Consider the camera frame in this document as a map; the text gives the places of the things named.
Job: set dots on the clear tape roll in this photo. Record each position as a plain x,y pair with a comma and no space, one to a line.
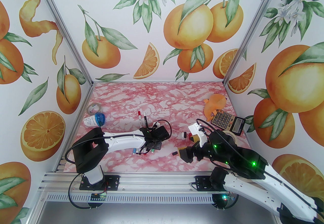
88,109

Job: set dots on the small circuit board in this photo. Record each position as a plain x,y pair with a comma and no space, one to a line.
223,196
98,196

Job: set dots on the beige masking tape roll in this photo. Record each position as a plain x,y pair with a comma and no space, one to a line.
235,135

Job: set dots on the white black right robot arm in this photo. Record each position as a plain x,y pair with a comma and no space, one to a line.
253,190

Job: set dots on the grey desk calculator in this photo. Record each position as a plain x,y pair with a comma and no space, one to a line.
222,118

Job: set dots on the white bottle blue cap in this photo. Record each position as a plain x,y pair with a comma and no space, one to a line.
91,120

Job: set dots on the aluminium frame post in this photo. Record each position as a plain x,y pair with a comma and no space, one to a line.
253,28
65,28

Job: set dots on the long aluminium frame rail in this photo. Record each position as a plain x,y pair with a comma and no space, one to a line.
157,180

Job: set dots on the pink marble patterned mat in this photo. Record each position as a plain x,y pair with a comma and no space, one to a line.
172,101

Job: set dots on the orange plush toy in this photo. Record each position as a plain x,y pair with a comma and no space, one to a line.
215,106

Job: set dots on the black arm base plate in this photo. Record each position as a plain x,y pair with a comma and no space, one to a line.
202,183
112,182

